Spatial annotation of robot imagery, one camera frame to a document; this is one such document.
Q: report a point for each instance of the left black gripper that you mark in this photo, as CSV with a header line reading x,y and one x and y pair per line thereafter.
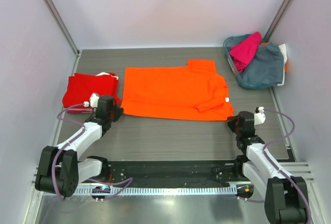
x,y
119,111

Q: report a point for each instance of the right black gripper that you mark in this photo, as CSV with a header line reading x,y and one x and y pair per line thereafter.
x,y
231,121

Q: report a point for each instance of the orange t-shirt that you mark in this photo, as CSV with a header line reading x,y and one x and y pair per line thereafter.
x,y
195,92

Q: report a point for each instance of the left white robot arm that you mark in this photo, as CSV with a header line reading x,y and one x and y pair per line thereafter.
x,y
60,171

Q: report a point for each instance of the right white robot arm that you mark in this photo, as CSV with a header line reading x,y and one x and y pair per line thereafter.
x,y
285,195

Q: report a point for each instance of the folded red t-shirt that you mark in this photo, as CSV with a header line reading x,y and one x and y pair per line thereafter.
x,y
81,86

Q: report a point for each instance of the magenta t-shirt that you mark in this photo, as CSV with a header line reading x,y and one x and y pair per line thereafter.
x,y
243,53

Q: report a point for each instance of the teal laundry basket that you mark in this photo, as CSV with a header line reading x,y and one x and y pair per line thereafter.
x,y
227,45

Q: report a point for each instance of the white t-shirt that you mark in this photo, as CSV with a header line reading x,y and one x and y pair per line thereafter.
x,y
283,50

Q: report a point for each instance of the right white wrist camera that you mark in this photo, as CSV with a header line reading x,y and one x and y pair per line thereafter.
x,y
259,116

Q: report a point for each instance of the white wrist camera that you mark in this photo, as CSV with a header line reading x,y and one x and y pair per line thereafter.
x,y
92,102
259,116

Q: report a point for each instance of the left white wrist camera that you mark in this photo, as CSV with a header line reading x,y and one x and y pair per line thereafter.
x,y
92,102

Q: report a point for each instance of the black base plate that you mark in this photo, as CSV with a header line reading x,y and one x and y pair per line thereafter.
x,y
174,174

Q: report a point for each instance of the slotted cable duct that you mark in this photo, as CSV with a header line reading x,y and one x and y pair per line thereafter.
x,y
94,190

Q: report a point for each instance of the right aluminium corner post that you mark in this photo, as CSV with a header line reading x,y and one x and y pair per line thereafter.
x,y
277,19

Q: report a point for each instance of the aluminium corner post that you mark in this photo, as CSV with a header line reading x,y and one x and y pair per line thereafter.
x,y
63,28
277,19

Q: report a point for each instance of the left aluminium corner post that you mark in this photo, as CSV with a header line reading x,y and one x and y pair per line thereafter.
x,y
63,28

